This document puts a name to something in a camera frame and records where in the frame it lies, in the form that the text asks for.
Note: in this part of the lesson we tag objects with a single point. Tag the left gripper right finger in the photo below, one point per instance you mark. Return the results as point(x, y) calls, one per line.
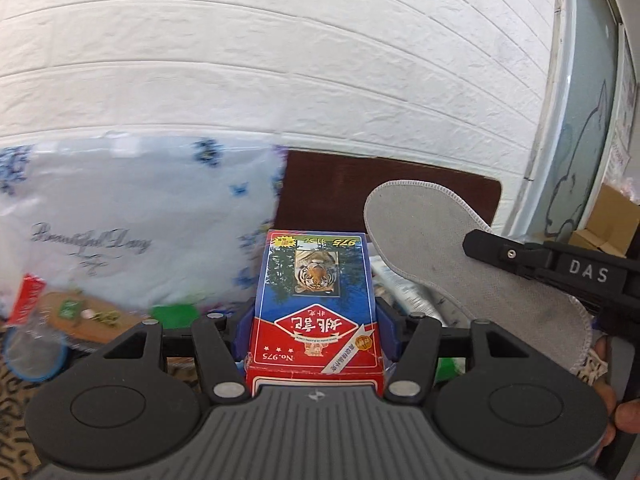
point(411, 342)

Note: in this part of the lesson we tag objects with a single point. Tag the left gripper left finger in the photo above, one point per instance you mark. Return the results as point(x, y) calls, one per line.
point(220, 343)

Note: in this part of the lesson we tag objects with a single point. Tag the blue red playing card box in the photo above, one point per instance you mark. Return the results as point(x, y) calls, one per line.
point(314, 321)

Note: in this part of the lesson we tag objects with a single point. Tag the white fabric insole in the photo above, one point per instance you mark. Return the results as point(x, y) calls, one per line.
point(550, 321)

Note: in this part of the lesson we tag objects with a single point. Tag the packaged brown insoles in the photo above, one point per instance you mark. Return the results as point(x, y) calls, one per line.
point(68, 316)

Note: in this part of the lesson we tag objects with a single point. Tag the right hand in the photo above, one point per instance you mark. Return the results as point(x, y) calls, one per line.
point(596, 372)

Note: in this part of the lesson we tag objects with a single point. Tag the cardboard boxes on floor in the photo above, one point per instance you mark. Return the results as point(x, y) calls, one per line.
point(612, 224)

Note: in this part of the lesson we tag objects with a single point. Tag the green plastic box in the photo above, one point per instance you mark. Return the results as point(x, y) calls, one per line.
point(175, 315)

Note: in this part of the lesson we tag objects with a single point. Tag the white floral plastic bag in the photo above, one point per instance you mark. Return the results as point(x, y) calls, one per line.
point(139, 221)

